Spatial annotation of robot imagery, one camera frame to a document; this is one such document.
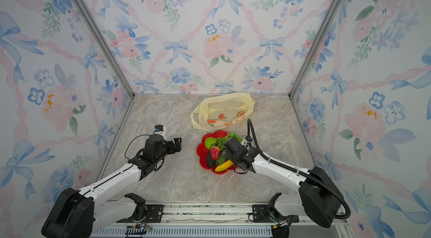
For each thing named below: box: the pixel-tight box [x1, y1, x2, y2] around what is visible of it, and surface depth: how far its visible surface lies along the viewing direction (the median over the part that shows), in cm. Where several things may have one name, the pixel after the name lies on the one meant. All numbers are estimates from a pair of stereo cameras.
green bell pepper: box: [204, 136, 219, 150], surface depth 91 cm
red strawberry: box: [210, 145, 220, 160], surface depth 86 cm
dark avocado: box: [206, 151, 216, 168], surface depth 87 cm
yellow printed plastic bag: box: [190, 92, 256, 131], surface depth 107 cm
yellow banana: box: [214, 159, 235, 173], surface depth 85 cm
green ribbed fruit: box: [215, 153, 226, 166], surface depth 87 cm
